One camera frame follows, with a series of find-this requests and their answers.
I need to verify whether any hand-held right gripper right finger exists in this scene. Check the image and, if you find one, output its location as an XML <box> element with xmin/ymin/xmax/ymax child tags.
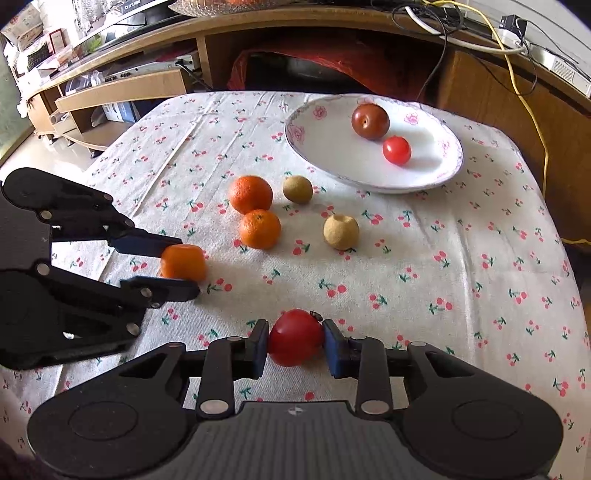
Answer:
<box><xmin>322</xmin><ymin>318</ymin><xmax>467</xmax><ymax>416</ymax></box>

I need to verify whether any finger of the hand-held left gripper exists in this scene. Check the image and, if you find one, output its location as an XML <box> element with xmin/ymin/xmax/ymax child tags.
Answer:
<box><xmin>41</xmin><ymin>178</ymin><xmax>184</xmax><ymax>260</ymax></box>
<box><xmin>36</xmin><ymin>262</ymin><xmax>202</xmax><ymax>336</ymax></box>

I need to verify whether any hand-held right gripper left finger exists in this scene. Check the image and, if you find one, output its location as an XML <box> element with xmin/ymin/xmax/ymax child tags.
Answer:
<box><xmin>106</xmin><ymin>318</ymin><xmax>271</xmax><ymax>418</ymax></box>

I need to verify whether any mandarin orange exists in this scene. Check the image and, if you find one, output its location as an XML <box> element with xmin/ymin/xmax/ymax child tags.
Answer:
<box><xmin>239</xmin><ymin>209</ymin><xmax>282</xmax><ymax>250</ymax></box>
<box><xmin>159</xmin><ymin>244</ymin><xmax>208</xmax><ymax>282</ymax></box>
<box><xmin>228</xmin><ymin>174</ymin><xmax>274</xmax><ymax>215</ymax></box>

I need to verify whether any large red tomato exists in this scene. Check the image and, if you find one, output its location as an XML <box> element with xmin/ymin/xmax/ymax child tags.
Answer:
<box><xmin>269</xmin><ymin>309</ymin><xmax>325</xmax><ymax>367</ymax></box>

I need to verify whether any brown round fruit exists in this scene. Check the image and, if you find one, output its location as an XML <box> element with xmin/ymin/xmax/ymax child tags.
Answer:
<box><xmin>322</xmin><ymin>213</ymin><xmax>360</xmax><ymax>251</ymax></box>
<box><xmin>283</xmin><ymin>175</ymin><xmax>314</xmax><ymax>205</ymax></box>

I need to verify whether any white floral plate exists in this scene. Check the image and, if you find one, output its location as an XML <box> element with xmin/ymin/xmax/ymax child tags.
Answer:
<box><xmin>285</xmin><ymin>93</ymin><xmax>464</xmax><ymax>195</ymax></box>

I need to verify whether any cherry print tablecloth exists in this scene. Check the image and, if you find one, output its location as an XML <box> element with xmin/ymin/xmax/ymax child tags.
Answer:
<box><xmin>0</xmin><ymin>91</ymin><xmax>588</xmax><ymax>480</ymax></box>

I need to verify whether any blue white cardboard box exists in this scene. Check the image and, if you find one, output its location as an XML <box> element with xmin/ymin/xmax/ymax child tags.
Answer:
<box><xmin>102</xmin><ymin>99</ymin><xmax>140</xmax><ymax>123</ymax></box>

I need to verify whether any clear plastic bag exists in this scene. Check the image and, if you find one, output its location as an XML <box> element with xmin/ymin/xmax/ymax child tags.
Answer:
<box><xmin>64</xmin><ymin>71</ymin><xmax>106</xmax><ymax>96</ymax></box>

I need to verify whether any silver media player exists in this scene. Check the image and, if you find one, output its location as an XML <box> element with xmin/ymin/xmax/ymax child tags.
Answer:
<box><xmin>98</xmin><ymin>52</ymin><xmax>195</xmax><ymax>87</ymax></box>

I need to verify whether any small red tomato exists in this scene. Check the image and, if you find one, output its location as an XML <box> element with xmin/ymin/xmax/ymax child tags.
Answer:
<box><xmin>382</xmin><ymin>135</ymin><xmax>412</xmax><ymax>166</ymax></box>

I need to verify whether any dark red plum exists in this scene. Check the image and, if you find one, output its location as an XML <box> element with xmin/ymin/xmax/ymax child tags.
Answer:
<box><xmin>351</xmin><ymin>103</ymin><xmax>391</xmax><ymax>140</ymax></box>

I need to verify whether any white lace cloth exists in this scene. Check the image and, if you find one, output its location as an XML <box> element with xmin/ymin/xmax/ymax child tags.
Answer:
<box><xmin>74</xmin><ymin>0</ymin><xmax>121</xmax><ymax>35</ymax></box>

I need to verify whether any black television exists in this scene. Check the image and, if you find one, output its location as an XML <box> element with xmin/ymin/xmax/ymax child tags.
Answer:
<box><xmin>111</xmin><ymin>0</ymin><xmax>178</xmax><ymax>26</ymax></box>

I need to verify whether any glass fruit bowl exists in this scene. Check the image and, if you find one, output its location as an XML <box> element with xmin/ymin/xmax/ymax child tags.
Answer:
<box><xmin>167</xmin><ymin>0</ymin><xmax>280</xmax><ymax>16</ymax></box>

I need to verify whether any dark metal pot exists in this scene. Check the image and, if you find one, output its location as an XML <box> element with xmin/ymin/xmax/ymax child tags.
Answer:
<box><xmin>285</xmin><ymin>54</ymin><xmax>363</xmax><ymax>89</ymax></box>

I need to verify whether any red cloth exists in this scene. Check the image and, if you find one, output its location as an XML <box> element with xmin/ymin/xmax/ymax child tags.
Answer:
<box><xmin>226</xmin><ymin>44</ymin><xmax>439</xmax><ymax>100</ymax></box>

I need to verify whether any wooden TV stand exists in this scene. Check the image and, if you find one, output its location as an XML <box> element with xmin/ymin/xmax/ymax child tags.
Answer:
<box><xmin>21</xmin><ymin>4</ymin><xmax>591</xmax><ymax>245</ymax></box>

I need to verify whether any white set-top box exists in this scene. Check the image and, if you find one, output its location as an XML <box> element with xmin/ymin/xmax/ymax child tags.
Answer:
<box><xmin>530</xmin><ymin>43</ymin><xmax>591</xmax><ymax>96</ymax></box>

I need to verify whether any black cable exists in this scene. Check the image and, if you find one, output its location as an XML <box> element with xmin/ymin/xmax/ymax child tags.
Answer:
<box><xmin>392</xmin><ymin>0</ymin><xmax>465</xmax><ymax>103</ymax></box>

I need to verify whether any yellow cable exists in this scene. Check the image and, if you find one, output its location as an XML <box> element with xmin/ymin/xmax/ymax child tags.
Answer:
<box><xmin>422</xmin><ymin>0</ymin><xmax>591</xmax><ymax>247</ymax></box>

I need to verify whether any white cable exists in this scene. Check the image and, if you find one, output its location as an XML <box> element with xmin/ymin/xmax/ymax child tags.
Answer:
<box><xmin>406</xmin><ymin>4</ymin><xmax>528</xmax><ymax>54</ymax></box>

